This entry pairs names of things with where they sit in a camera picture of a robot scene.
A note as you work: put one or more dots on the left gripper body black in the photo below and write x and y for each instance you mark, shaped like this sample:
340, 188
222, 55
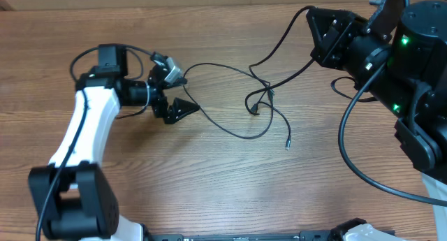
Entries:
156, 91

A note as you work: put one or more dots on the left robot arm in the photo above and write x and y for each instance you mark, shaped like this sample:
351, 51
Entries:
72, 197

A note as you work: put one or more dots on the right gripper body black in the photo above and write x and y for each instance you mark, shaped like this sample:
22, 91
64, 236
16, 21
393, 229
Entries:
344, 40

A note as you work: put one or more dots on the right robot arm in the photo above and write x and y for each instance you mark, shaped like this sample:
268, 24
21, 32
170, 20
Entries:
398, 55

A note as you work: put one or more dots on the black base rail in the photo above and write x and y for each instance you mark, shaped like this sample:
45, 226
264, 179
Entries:
355, 229

